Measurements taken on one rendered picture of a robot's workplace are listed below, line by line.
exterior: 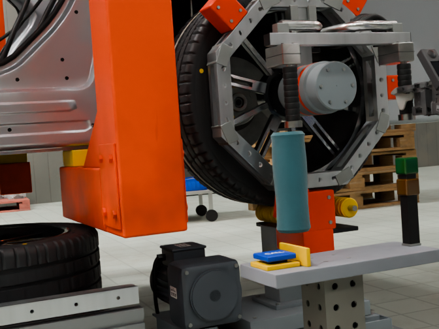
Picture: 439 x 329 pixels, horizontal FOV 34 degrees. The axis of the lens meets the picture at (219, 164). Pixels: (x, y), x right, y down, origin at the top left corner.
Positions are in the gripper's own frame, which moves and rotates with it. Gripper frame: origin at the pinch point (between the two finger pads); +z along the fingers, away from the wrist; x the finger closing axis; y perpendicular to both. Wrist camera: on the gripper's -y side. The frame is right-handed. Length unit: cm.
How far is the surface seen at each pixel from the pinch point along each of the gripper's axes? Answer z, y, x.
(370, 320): 26, 67, 4
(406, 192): -17.6, 25.2, -14.0
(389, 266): -24, 40, -25
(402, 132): 392, 15, 307
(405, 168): -17.8, 19.5, -14.0
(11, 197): 797, 65, 3
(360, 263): -25, 38, -32
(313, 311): -16, 49, -40
